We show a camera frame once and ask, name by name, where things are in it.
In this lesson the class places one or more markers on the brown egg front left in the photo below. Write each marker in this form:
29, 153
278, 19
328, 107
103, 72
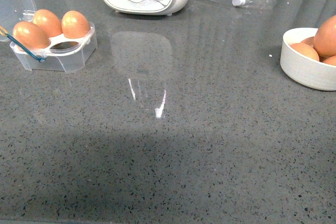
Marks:
30, 35

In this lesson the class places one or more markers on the brown egg in bowl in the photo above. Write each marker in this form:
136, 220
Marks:
330, 60
305, 50
324, 39

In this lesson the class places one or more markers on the brown egg back right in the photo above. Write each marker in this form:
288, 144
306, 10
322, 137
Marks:
74, 25

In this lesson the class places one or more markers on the blue yellow rubber band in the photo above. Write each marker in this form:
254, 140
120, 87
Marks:
5, 33

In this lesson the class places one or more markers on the clear plastic egg box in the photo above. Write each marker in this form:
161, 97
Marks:
63, 54

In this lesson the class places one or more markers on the brown egg back left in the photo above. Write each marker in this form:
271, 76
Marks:
48, 22

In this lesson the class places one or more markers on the white ceramic bowl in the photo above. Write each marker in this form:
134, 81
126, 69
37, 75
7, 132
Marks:
304, 70

